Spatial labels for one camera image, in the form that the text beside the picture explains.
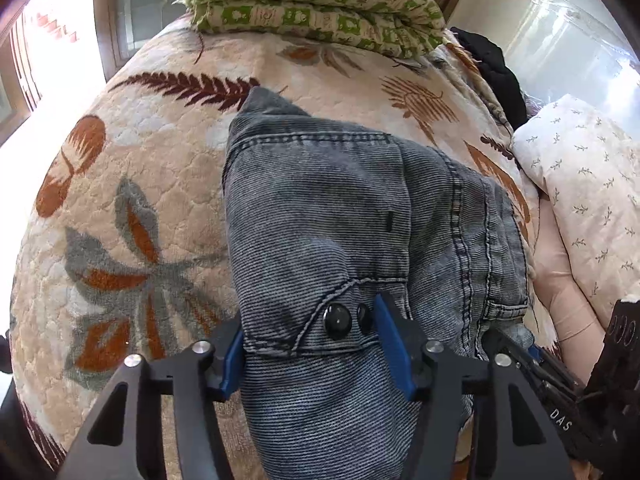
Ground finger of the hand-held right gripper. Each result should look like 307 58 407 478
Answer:
481 329 587 411

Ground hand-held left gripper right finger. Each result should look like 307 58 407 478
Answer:
372 292 573 480

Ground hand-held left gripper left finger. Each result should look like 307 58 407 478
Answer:
57 317 246 480

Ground grey denim pants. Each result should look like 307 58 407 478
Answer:
222 86 538 480

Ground beige bed sheet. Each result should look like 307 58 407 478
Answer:
531 199 610 383

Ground white floral pillow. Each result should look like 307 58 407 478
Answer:
511 94 640 313

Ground leaf print bed blanket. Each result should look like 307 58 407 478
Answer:
10 15 566 480

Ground black cloth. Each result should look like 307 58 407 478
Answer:
450 27 528 128

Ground clear plastic sheet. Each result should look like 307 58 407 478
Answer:
502 0 640 128

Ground green checkered folded quilt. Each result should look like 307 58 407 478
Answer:
182 0 447 61

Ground wooden window frame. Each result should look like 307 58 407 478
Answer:
0 0 131 146

